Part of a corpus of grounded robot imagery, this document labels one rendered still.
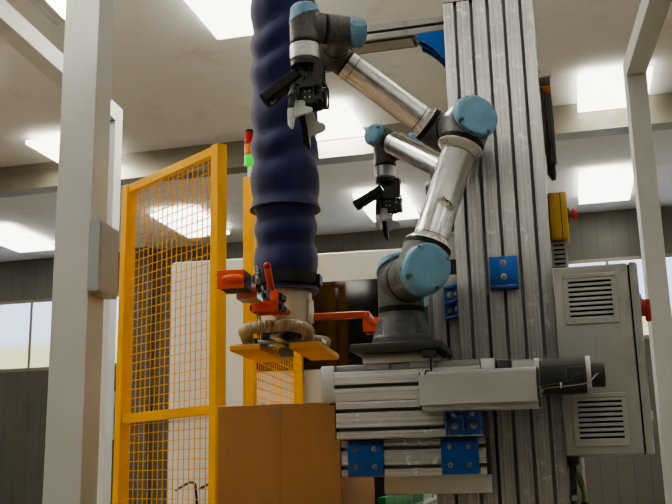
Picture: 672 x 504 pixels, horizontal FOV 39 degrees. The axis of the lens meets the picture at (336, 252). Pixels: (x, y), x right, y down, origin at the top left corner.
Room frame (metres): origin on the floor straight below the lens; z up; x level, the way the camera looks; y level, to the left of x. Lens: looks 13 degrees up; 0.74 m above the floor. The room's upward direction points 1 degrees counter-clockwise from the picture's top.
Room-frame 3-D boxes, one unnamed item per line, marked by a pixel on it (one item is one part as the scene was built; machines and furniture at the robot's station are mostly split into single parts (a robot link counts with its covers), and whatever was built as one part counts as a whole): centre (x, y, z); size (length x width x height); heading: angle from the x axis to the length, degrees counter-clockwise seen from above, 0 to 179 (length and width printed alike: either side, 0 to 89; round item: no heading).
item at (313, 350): (3.04, 0.07, 1.13); 0.34 x 0.10 x 0.05; 170
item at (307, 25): (2.14, 0.06, 1.82); 0.09 x 0.08 x 0.11; 106
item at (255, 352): (3.07, 0.26, 1.13); 0.34 x 0.10 x 0.05; 170
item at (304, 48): (2.15, 0.06, 1.74); 0.08 x 0.08 x 0.05
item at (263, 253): (3.06, 0.17, 1.84); 0.22 x 0.22 x 1.04
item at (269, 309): (2.81, 0.21, 1.24); 0.10 x 0.08 x 0.06; 80
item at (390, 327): (2.35, -0.16, 1.09); 0.15 x 0.15 x 0.10
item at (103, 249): (3.83, 0.97, 1.62); 0.20 x 0.05 x 0.30; 170
